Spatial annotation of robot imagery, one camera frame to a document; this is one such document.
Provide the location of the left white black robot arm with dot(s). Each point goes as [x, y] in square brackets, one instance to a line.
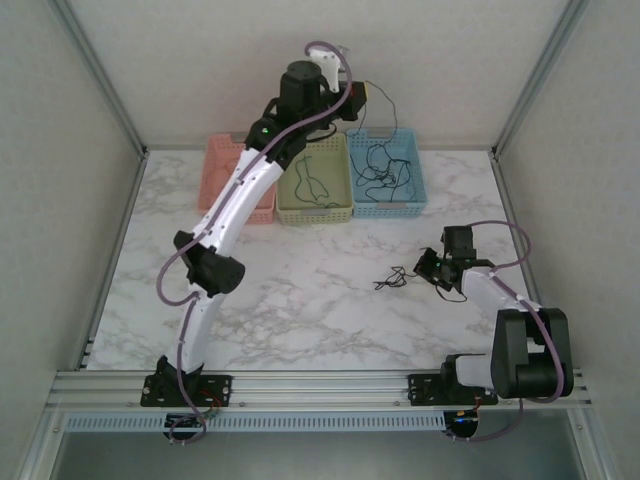
[240, 200]

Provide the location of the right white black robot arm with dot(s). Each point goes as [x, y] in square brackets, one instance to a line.
[480, 285]

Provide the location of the blue plastic basket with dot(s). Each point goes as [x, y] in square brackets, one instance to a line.
[385, 210]

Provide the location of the green plastic basket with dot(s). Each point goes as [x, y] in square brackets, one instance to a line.
[330, 170]

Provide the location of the pink plastic basket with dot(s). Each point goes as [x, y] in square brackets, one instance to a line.
[210, 200]

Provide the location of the controller circuit board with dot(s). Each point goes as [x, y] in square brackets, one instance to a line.
[190, 422]
[465, 422]

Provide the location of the aluminium side rail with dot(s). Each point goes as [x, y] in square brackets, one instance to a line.
[115, 250]
[510, 200]

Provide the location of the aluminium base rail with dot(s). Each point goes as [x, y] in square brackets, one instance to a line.
[320, 390]

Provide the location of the aluminium frame post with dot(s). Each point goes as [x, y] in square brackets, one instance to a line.
[102, 75]
[536, 75]

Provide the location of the aluminium frame leg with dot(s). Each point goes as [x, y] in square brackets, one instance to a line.
[45, 445]
[582, 445]

